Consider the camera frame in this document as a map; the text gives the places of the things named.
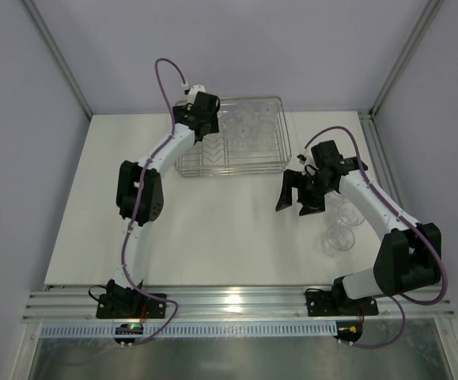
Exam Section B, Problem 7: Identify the clear plastic cup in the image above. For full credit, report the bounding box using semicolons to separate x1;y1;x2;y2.
335;200;365;227
321;224;355;257
325;191;346;208

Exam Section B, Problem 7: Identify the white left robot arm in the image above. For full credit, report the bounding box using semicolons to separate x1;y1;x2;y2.
107;85;220;302

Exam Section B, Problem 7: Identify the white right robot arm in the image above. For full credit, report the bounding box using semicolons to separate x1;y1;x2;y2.
275;140;442;310

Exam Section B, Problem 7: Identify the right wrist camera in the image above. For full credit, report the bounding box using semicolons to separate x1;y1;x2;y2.
297;149;314;165

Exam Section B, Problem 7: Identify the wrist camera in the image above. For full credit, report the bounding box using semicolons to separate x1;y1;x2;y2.
297;149;314;165
183;82;206;104

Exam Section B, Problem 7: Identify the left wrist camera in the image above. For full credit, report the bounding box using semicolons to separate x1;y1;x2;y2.
183;82;206;104

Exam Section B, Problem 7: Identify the wire dish rack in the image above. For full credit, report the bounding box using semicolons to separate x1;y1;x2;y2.
174;96;291;177

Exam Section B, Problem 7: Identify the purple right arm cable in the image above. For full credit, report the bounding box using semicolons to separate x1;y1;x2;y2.
301;125;451;349

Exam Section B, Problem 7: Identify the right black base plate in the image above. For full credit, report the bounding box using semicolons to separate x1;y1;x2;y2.
305;288;379;317

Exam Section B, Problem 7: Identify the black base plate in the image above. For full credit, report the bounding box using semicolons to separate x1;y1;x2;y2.
305;288;379;317
96;293;166;319

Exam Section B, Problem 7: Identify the slotted cable duct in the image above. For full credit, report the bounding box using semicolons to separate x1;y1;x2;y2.
40;321;338;339

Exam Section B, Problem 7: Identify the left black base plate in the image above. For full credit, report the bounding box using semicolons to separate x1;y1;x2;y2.
96;293;166;319

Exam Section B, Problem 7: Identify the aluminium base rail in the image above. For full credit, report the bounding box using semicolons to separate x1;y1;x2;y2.
21;285;455;323

